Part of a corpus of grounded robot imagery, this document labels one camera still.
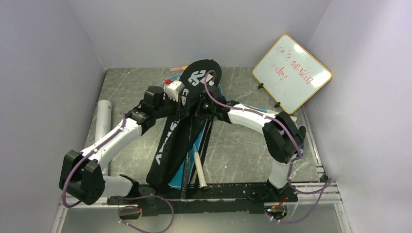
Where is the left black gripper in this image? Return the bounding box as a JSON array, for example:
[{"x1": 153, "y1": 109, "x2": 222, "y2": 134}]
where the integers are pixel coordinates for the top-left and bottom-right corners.
[{"x1": 154, "y1": 94, "x2": 189, "y2": 122}]

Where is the black racket cover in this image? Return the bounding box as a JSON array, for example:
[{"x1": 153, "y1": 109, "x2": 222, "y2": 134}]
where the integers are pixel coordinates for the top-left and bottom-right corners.
[{"x1": 146, "y1": 59, "x2": 222, "y2": 189}]

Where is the white shuttlecock tube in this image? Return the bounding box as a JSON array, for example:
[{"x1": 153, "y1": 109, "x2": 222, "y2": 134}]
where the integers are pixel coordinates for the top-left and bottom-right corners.
[{"x1": 94, "y1": 100, "x2": 112, "y2": 143}]

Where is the black racket head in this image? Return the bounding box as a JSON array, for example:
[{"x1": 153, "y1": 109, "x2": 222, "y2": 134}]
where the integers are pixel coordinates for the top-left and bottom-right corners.
[{"x1": 180, "y1": 152, "x2": 190, "y2": 200}]

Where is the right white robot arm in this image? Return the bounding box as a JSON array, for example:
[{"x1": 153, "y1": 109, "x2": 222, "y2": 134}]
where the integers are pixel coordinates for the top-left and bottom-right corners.
[{"x1": 185, "y1": 86, "x2": 306, "y2": 201}]

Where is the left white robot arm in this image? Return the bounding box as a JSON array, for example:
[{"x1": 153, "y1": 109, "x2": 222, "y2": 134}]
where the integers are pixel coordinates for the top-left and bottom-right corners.
[{"x1": 59, "y1": 81, "x2": 184, "y2": 208}]

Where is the orange yellow marker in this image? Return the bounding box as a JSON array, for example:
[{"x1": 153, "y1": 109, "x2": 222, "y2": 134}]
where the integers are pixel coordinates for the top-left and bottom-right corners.
[{"x1": 170, "y1": 66, "x2": 187, "y2": 72}]

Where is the blue racket cover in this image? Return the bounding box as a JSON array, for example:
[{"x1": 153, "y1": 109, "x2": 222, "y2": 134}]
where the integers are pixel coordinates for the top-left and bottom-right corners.
[{"x1": 168, "y1": 72, "x2": 223, "y2": 188}]

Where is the whiteboard with orange frame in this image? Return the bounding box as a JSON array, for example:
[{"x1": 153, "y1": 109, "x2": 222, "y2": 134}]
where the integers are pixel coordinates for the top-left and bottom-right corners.
[{"x1": 252, "y1": 34, "x2": 332, "y2": 115}]

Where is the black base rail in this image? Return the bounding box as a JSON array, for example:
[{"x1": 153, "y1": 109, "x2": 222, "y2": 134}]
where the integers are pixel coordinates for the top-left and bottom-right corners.
[{"x1": 106, "y1": 182, "x2": 298, "y2": 216}]

